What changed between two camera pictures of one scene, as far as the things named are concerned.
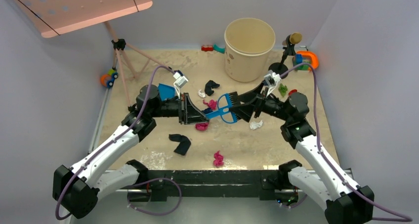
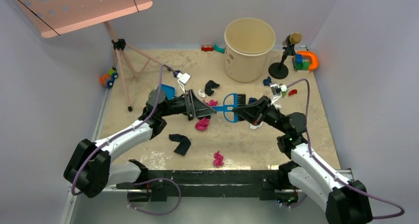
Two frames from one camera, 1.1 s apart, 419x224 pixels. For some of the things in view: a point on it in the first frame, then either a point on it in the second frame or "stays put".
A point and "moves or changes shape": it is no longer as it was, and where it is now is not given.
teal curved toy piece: x=216 y=48 stays put
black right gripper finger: x=251 y=94 to x=259 y=106
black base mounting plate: x=266 y=184 stays put
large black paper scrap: x=185 y=144 stays put
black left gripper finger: x=190 y=108 to x=192 y=98
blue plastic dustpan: x=166 y=91 stays put
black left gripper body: x=172 y=108 stays put
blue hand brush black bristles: x=225 y=102 moves or changes shape
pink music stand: x=55 y=11 stays put
